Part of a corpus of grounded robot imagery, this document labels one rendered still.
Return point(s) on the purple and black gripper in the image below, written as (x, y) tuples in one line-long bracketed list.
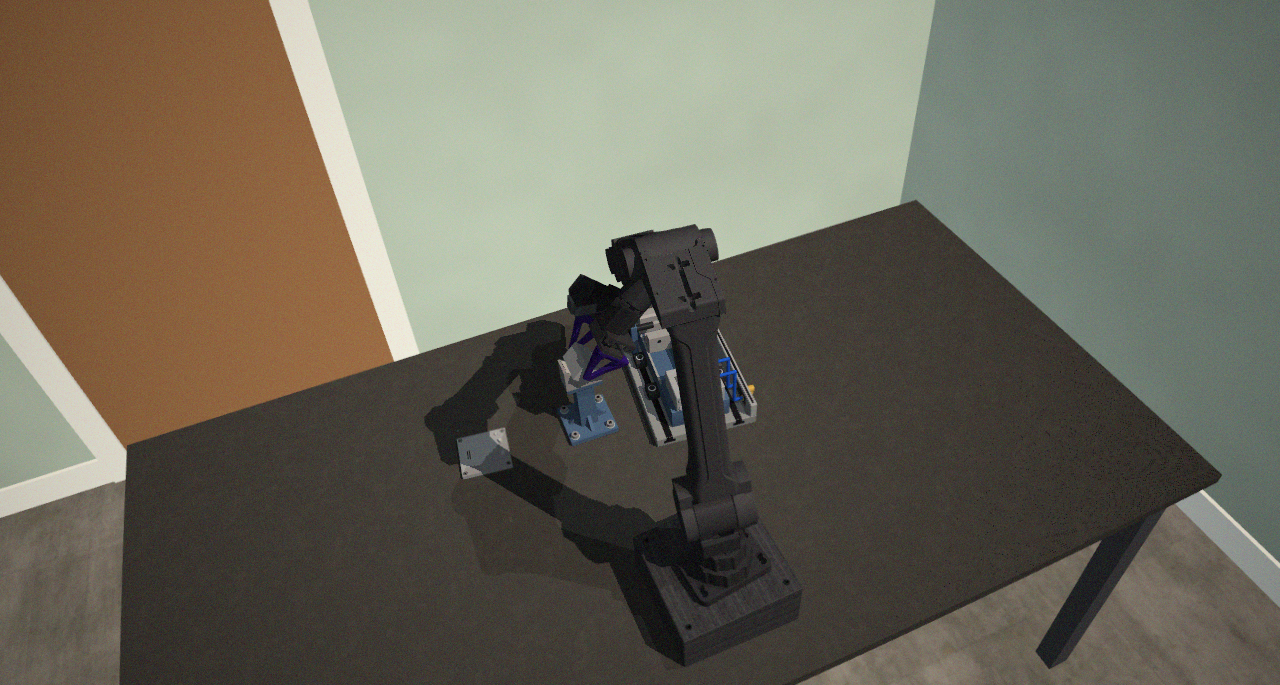
[(603, 338)]

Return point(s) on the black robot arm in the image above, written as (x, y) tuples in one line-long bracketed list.
[(663, 269)]

